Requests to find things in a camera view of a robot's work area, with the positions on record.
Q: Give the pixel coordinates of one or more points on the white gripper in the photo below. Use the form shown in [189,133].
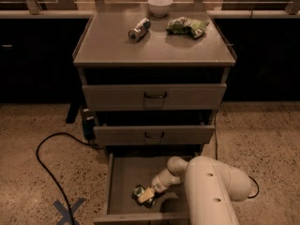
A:
[158,184]

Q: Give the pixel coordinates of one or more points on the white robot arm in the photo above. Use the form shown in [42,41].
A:
[210,185]

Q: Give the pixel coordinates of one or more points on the bottom grey drawer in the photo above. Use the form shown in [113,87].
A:
[120,208]

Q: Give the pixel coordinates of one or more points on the grey drawer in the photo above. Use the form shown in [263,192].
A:
[153,135]
[149,97]
[120,208]

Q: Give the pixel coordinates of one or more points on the middle grey drawer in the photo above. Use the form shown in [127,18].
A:
[153,135]

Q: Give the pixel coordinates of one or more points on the top grey drawer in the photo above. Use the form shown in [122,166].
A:
[149,97]

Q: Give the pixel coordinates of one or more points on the grey drawer cabinet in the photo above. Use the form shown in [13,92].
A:
[106,56]

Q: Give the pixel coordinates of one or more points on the blue white soda can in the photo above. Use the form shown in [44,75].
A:
[139,30]

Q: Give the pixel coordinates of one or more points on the blue tape cross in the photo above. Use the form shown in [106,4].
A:
[67,216]

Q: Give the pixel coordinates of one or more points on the blue power box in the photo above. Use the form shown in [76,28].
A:
[88,123]

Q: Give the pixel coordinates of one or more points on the green crumpled chip bag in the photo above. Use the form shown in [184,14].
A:
[187,26]

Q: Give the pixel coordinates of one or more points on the white ceramic bowl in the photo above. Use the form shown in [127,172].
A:
[160,8]

